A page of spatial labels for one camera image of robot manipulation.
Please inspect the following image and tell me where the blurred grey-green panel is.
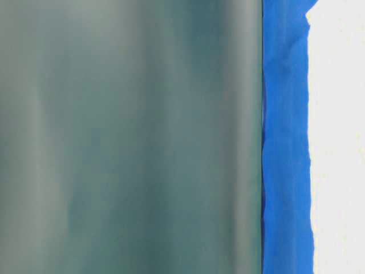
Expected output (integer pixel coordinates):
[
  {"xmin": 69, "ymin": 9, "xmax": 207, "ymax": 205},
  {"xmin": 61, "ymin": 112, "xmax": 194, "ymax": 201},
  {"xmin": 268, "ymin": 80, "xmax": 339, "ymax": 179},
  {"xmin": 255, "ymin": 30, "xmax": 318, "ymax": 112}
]
[{"xmin": 1, "ymin": 1, "xmax": 262, "ymax": 273}]

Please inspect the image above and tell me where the blue table cloth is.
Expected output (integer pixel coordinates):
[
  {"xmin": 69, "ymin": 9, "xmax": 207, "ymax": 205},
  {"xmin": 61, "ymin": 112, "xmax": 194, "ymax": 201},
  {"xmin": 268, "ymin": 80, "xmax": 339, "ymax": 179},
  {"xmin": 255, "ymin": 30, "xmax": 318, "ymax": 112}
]
[{"xmin": 261, "ymin": 1, "xmax": 314, "ymax": 273}]

